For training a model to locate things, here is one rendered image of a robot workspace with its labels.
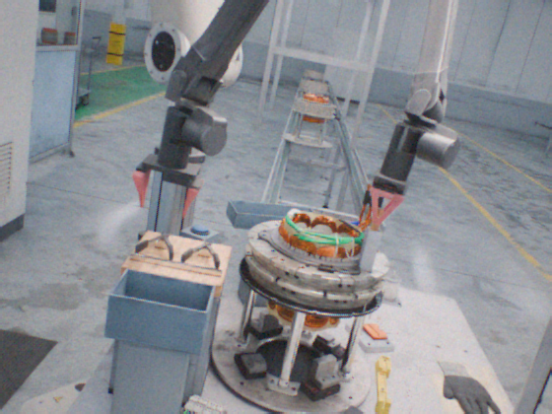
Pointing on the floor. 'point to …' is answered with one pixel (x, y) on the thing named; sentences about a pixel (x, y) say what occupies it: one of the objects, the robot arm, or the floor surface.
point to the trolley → (89, 72)
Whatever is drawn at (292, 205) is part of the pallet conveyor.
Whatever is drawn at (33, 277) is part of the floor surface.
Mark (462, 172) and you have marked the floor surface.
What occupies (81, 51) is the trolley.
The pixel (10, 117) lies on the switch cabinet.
